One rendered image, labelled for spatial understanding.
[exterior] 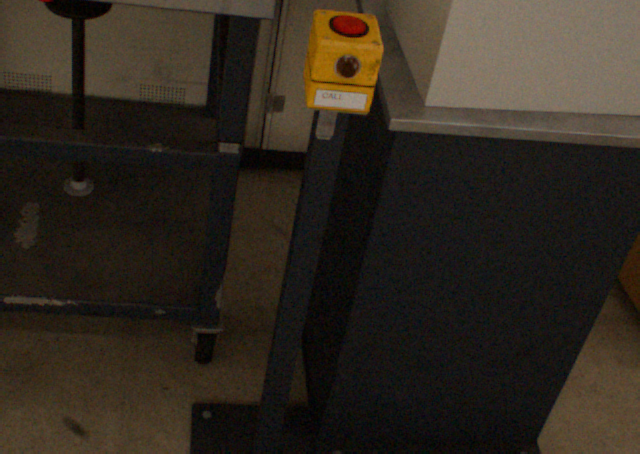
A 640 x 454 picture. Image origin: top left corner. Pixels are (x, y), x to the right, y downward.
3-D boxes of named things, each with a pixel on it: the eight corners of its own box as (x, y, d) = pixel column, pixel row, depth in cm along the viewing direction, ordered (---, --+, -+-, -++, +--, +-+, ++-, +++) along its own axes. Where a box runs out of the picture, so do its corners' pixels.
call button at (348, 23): (365, 44, 118) (367, 33, 117) (332, 41, 118) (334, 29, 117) (361, 27, 121) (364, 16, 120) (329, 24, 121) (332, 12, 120)
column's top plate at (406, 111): (614, 24, 169) (618, 13, 167) (695, 152, 142) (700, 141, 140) (354, -1, 160) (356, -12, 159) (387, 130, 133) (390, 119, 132)
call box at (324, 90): (369, 117, 123) (385, 46, 116) (306, 111, 122) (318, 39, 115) (362, 81, 129) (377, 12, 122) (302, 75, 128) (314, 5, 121)
